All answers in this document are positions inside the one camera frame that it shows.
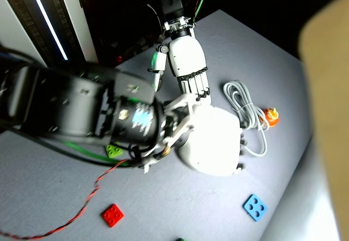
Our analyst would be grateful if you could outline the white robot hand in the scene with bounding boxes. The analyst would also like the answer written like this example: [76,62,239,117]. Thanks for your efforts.
[147,38,213,107]
[174,105,248,178]

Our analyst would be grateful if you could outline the orange plug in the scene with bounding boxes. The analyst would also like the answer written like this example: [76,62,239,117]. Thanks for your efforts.
[262,107,281,128]

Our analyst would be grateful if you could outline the grey table cloth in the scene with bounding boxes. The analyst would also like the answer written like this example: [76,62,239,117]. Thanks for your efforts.
[0,9,341,241]

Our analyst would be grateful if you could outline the blue block with four holes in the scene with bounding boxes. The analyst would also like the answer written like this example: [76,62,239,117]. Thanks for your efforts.
[242,194,269,222]

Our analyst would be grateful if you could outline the light green toy brick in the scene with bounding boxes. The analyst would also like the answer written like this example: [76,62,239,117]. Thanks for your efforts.
[105,143,124,159]

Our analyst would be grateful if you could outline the white panel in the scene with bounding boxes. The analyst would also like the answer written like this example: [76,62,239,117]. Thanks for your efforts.
[0,0,99,67]

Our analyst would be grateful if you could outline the red toy brick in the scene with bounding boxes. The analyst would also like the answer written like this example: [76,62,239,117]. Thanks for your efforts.
[101,203,125,228]

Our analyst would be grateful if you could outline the blurry beige object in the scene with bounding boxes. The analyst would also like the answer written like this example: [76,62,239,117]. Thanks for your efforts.
[298,0,349,241]

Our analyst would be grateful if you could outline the white light strip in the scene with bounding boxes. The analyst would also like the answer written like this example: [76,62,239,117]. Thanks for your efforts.
[26,0,69,61]

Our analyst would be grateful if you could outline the white power strip cable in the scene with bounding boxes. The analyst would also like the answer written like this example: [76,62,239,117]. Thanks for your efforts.
[222,80,270,158]

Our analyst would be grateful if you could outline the red and black twisted cable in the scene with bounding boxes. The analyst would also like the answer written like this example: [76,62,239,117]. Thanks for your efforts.
[0,158,129,239]

